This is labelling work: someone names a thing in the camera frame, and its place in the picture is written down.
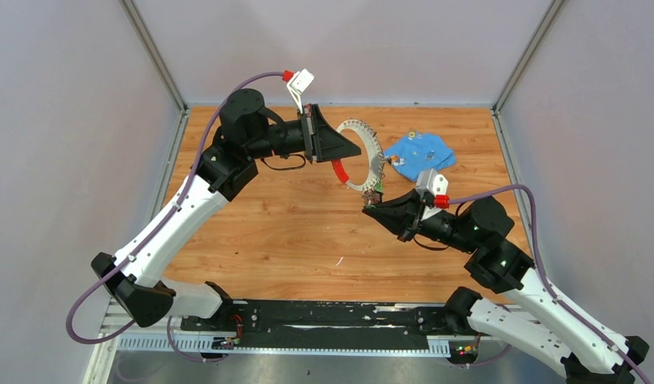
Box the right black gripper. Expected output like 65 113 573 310
361 189 477 254

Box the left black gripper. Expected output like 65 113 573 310
247 104 361 163

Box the bunch of coloured keys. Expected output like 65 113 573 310
361 182 383 206

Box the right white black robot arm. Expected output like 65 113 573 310
363 190 649 383

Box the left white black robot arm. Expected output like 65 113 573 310
91 88 361 330

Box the blue folded cloth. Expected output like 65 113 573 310
383 131 456 182

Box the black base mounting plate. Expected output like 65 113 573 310
178 299 477 351

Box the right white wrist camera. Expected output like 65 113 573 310
415 168 450 209

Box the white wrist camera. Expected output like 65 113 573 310
415 168 450 209
282 68 315 114

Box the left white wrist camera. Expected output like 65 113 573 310
282 68 315 114

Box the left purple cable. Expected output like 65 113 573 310
65 70 296 346

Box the slotted aluminium rail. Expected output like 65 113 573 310
117 334 452 357

